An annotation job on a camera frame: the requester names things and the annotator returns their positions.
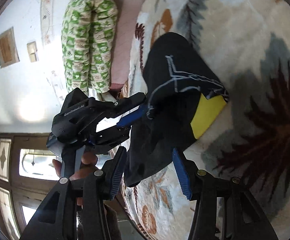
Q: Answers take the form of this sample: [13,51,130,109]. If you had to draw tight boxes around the pink upholstered bed frame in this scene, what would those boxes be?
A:
[109,0,161,92]

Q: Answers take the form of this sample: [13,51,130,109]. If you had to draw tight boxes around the wooden door with glass panes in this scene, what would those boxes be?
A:
[0,132,64,240]

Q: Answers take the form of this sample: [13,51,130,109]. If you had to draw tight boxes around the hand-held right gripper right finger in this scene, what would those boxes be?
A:
[172,147,280,240]

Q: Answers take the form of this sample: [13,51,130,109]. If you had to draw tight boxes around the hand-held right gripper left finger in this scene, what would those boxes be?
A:
[20,146,128,240]

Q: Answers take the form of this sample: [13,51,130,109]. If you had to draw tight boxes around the leaf print plush blanket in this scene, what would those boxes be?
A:
[119,0,290,240]

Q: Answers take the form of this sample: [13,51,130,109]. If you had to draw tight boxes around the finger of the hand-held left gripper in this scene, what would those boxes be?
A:
[91,105,146,154]
[92,92,147,121]

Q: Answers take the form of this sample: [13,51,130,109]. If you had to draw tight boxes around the green checkered folded quilt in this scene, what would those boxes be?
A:
[61,0,119,94]

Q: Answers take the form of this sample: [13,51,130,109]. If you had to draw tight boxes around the framed wall picture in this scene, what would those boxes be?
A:
[0,27,20,69]

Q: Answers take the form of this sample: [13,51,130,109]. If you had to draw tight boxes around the beige wall switch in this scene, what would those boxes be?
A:
[26,41,39,63]

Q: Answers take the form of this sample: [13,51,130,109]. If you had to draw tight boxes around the black pants with yellow patch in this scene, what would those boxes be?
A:
[123,32,229,188]

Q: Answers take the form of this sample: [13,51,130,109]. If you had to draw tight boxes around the person's left hand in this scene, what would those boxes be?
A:
[52,151,98,180]

